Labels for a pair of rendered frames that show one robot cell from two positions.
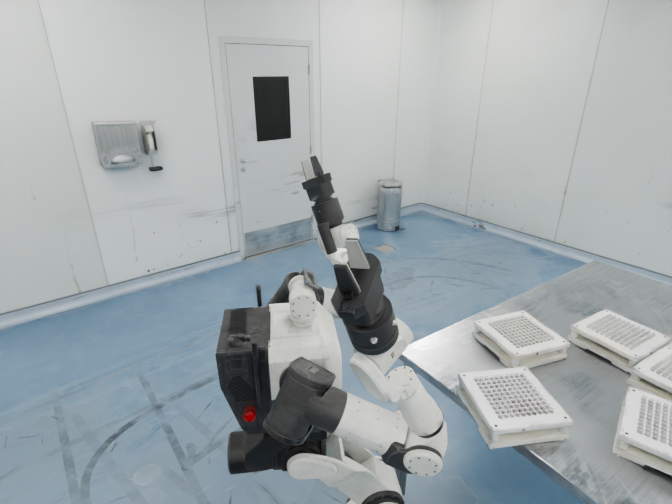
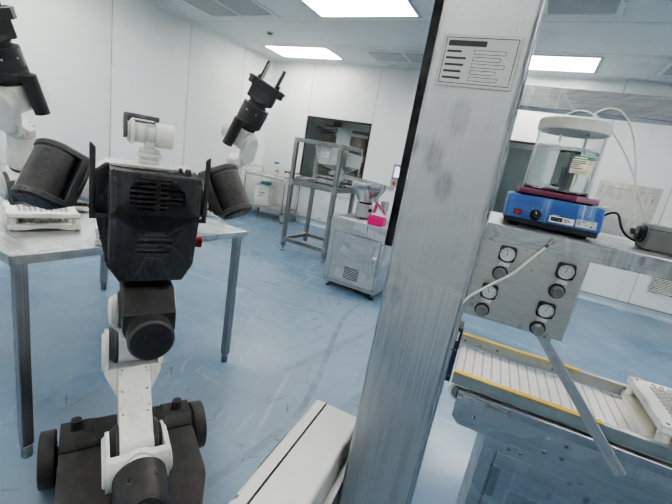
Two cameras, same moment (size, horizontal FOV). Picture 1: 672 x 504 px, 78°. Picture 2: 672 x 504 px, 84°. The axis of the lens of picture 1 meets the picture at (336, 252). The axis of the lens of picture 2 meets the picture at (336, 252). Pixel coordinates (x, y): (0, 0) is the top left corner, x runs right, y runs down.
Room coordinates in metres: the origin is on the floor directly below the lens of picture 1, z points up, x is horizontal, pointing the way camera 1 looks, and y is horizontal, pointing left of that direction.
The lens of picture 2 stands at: (0.88, 1.27, 1.36)
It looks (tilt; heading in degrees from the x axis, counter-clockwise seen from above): 14 degrees down; 244
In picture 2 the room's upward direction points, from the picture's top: 10 degrees clockwise
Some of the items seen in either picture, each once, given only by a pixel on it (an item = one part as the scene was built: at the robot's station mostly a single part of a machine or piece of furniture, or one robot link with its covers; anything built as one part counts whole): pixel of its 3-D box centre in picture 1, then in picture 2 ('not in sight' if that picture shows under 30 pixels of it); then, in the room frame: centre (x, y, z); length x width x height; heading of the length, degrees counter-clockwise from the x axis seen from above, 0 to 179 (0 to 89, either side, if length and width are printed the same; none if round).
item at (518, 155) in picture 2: not in sight; (534, 185); (-4.03, -2.60, 1.43); 1.38 x 0.01 x 1.16; 128
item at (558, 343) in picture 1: (519, 333); (41, 209); (1.34, -0.71, 0.92); 0.25 x 0.24 x 0.02; 19
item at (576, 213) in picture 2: not in sight; (548, 210); (0.01, 0.65, 1.32); 0.21 x 0.20 x 0.09; 43
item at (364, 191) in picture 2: not in sight; (371, 202); (-1.16, -2.21, 0.95); 0.49 x 0.36 x 0.37; 128
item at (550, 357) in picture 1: (517, 343); (41, 220); (1.34, -0.71, 0.87); 0.24 x 0.24 x 0.02; 19
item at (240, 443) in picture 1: (277, 440); (146, 308); (0.90, 0.17, 0.85); 0.28 x 0.13 x 0.18; 98
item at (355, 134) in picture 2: not in sight; (333, 151); (-1.95, -5.26, 1.43); 1.32 x 0.01 x 1.11; 128
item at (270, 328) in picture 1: (282, 366); (149, 215); (0.90, 0.14, 1.11); 0.34 x 0.30 x 0.36; 8
